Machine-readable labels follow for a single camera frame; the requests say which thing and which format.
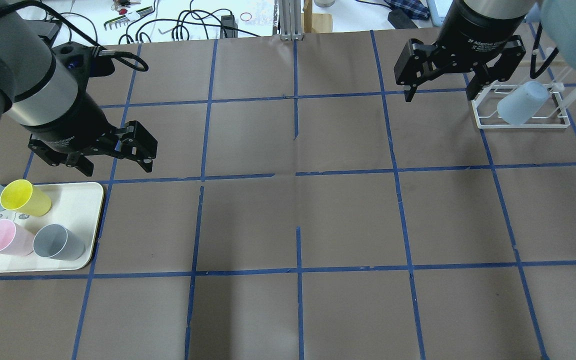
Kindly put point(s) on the black power adapter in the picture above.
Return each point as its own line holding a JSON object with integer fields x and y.
{"x": 229, "y": 28}

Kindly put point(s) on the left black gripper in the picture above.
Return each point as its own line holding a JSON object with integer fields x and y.
{"x": 74, "y": 126}

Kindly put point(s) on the pink plastic cup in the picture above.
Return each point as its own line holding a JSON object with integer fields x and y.
{"x": 14, "y": 239}

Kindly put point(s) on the wooden block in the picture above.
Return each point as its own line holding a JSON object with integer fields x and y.
{"x": 315, "y": 23}

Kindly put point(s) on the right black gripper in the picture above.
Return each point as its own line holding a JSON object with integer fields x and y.
{"x": 474, "y": 31}

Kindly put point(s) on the aluminium frame post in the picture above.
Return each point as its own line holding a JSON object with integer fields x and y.
{"x": 289, "y": 25}

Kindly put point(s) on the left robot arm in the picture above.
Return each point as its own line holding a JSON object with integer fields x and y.
{"x": 44, "y": 89}

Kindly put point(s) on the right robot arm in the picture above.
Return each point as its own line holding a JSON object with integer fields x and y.
{"x": 555, "y": 36}

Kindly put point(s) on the yellow plastic cup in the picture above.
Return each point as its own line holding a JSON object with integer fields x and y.
{"x": 24, "y": 197}

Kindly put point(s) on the white wire cup rack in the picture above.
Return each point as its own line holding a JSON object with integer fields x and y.
{"x": 554, "y": 114}

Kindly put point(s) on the grey plastic cup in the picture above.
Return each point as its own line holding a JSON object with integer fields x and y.
{"x": 56, "y": 242}

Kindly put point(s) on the light blue plastic cup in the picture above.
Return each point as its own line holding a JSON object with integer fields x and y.
{"x": 523, "y": 103}

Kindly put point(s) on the teach pendant tablet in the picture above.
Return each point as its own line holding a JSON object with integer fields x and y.
{"x": 438, "y": 10}

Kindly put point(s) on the hex key set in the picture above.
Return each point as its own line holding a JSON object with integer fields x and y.
{"x": 128, "y": 18}

